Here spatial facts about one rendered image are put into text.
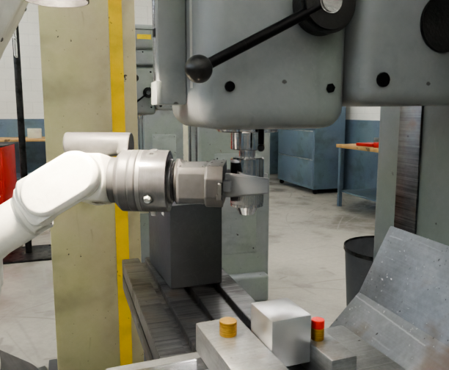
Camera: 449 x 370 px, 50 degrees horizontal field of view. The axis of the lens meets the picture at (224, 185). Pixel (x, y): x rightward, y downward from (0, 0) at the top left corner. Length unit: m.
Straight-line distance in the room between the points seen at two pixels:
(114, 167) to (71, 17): 1.75
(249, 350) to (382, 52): 0.39
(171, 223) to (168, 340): 0.28
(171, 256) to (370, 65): 0.62
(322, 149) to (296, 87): 7.39
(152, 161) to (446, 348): 0.53
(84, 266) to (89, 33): 1.09
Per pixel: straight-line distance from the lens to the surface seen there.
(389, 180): 1.02
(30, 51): 9.71
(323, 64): 0.62
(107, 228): 2.43
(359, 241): 2.88
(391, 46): 0.65
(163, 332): 0.90
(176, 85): 0.63
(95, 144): 0.71
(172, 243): 1.06
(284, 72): 0.59
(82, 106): 2.36
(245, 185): 0.66
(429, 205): 0.94
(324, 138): 7.99
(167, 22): 0.64
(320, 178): 8.02
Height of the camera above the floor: 1.33
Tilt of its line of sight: 9 degrees down
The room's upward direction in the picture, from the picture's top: straight up
